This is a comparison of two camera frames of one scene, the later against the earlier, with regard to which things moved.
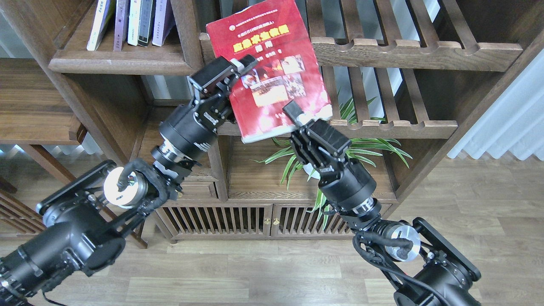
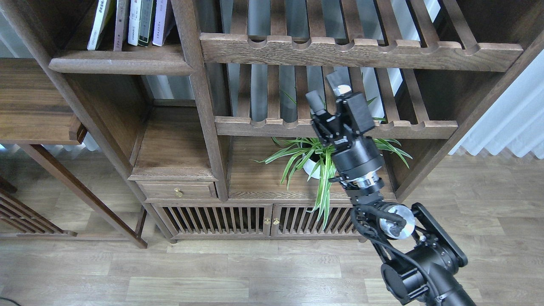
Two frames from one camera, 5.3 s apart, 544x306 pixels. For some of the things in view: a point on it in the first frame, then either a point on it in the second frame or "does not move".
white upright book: [134, 24] does not move
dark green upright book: [146, 22] does not move
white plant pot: [308, 168] does not move
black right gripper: [346, 181] → [356, 154]
